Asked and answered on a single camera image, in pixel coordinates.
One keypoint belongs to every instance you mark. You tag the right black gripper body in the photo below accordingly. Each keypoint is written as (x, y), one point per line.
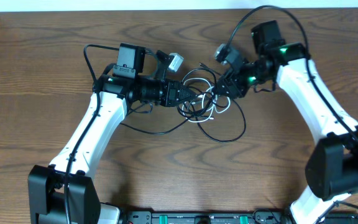
(248, 76)

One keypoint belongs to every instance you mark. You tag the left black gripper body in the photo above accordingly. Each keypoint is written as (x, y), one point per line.
(168, 92)

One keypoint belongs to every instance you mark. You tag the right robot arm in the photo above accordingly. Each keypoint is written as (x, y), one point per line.
(332, 170)

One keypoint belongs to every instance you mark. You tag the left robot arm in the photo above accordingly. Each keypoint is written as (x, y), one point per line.
(64, 192)

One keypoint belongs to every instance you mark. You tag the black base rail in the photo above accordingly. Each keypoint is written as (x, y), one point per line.
(197, 217)

